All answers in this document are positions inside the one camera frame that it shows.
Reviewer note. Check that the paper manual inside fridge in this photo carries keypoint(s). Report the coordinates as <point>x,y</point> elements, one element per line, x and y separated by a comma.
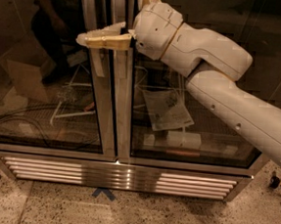
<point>166,110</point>

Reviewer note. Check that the blue tape floor marker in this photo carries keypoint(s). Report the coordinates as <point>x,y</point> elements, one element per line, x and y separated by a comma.
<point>101,190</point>

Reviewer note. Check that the black caster wheel cart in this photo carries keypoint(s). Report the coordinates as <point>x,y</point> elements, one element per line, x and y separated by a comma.
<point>277,181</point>

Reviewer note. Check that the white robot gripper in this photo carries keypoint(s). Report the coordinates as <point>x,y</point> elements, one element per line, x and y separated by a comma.
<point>157,29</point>

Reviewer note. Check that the stainless glass door refrigerator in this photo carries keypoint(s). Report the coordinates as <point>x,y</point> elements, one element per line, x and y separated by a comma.
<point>59,122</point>

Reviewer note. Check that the left fridge door handle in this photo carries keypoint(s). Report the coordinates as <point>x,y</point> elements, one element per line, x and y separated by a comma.
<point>90,18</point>

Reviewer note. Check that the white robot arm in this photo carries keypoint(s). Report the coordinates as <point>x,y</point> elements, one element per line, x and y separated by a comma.
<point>210,62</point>

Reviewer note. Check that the small white block inside fridge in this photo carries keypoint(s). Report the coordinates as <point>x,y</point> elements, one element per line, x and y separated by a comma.
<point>149,139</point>

